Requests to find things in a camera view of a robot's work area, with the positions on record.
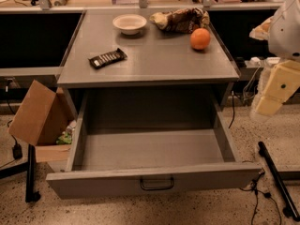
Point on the white power strip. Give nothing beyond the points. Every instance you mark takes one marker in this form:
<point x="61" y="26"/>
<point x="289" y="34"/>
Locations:
<point x="256" y="62"/>

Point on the black snack bar wrapper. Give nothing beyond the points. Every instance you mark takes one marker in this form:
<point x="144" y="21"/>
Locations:
<point x="107" y="58"/>

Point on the black stand leg right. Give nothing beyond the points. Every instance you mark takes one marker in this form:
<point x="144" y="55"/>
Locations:
<point x="290" y="210"/>

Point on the black drawer handle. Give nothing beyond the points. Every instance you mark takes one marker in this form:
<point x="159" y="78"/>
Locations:
<point x="156" y="184"/>

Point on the open grey top drawer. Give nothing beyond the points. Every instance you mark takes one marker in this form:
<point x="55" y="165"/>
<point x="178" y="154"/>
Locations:
<point x="113" y="150"/>

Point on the black stand leg left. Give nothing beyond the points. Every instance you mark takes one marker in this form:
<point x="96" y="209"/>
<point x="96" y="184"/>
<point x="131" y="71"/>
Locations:
<point x="31" y="196"/>

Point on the black power adapter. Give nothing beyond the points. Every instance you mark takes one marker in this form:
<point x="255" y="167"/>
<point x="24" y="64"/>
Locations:
<point x="17" y="151"/>

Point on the white paper bowl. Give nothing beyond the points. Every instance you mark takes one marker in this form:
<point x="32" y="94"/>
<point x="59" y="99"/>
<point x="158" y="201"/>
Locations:
<point x="129" y="24"/>

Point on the cardboard box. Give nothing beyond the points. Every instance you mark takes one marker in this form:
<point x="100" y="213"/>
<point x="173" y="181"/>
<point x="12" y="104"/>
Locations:
<point x="40" y="120"/>

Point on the black stand leg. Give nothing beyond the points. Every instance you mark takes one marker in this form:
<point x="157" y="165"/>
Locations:
<point x="31" y="196"/>
<point x="290" y="210"/>

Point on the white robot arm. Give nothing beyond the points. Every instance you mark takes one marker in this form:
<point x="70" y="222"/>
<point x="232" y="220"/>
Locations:
<point x="284" y="38"/>

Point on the orange fruit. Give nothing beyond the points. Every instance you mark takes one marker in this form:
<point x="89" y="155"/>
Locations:
<point x="200" y="39"/>

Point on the green trash in box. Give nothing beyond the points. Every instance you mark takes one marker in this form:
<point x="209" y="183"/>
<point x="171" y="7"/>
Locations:
<point x="66" y="135"/>

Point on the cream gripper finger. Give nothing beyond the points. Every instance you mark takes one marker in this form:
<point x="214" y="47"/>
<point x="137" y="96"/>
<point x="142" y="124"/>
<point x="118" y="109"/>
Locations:
<point x="276" y="85"/>
<point x="261" y="32"/>

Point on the brown chip bag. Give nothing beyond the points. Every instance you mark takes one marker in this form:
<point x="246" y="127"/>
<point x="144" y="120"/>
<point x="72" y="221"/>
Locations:
<point x="185" y="20"/>

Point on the grey cabinet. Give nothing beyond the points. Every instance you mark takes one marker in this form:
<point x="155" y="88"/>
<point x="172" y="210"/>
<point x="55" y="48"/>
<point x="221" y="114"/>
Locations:
<point x="162" y="74"/>

